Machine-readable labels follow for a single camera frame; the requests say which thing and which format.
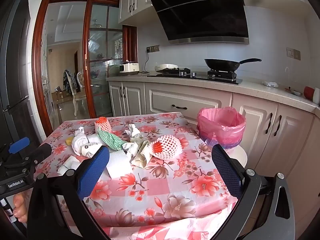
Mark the pink-lined trash bin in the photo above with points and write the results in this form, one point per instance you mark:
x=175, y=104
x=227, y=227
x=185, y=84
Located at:
x=224, y=126

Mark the white small jar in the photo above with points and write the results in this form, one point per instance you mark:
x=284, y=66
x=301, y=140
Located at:
x=316, y=96

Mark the white packet on counter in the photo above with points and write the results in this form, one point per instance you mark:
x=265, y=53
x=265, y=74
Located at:
x=270, y=84

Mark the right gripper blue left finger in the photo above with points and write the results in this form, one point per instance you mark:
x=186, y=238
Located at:
x=89, y=172

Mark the white plastic bag wad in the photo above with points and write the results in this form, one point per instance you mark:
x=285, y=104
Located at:
x=80, y=139

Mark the wooden sliding glass door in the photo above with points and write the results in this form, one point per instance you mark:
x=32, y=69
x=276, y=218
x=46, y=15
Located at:
x=85, y=38

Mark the red cup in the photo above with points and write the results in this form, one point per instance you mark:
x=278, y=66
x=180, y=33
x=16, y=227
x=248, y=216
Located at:
x=308, y=93

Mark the wall power outlet right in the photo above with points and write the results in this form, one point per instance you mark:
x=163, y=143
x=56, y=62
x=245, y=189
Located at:
x=293, y=53

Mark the white stool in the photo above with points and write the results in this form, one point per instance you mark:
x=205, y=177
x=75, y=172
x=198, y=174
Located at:
x=239, y=154

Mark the wall power outlet left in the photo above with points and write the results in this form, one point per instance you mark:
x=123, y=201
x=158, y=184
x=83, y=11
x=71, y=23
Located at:
x=152, y=49

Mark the green zigzag cloth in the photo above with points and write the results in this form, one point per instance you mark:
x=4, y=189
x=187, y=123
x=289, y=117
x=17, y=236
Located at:
x=111, y=140

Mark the yellow sponge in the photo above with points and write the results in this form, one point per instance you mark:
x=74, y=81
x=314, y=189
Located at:
x=69, y=141

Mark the lower kitchen cabinets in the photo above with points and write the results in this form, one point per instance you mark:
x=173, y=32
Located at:
x=268, y=130

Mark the white tissue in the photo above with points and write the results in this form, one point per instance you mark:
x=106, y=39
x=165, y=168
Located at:
x=131, y=149
x=134, y=134

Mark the floral pink tablecloth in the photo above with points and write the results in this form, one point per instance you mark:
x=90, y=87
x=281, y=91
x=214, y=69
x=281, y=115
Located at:
x=181, y=198

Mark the white rice cooker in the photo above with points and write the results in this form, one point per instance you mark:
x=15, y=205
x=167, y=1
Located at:
x=129, y=68

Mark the white dining chair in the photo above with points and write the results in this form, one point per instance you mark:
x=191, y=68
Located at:
x=70, y=87

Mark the black range hood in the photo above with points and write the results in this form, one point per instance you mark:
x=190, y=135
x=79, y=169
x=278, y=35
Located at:
x=204, y=21

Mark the black wok pan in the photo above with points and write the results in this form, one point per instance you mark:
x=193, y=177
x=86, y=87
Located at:
x=226, y=65

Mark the tall pink foam fruit net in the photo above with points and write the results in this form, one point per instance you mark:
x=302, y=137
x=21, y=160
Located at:
x=102, y=124

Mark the wall power outlet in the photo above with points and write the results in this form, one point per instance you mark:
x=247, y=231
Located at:
x=293, y=53
x=152, y=49

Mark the person's left hand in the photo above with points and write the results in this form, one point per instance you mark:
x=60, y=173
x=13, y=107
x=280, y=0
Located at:
x=21, y=205

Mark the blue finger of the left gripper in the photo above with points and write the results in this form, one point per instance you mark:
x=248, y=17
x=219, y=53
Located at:
x=19, y=145
x=40, y=154

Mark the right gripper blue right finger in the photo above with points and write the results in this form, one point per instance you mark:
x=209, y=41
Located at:
x=229, y=170

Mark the dark refrigerator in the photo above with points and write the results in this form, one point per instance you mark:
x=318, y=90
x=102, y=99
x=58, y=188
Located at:
x=16, y=120

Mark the white foam block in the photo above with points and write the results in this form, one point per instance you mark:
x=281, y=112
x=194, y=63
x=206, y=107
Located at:
x=118, y=165

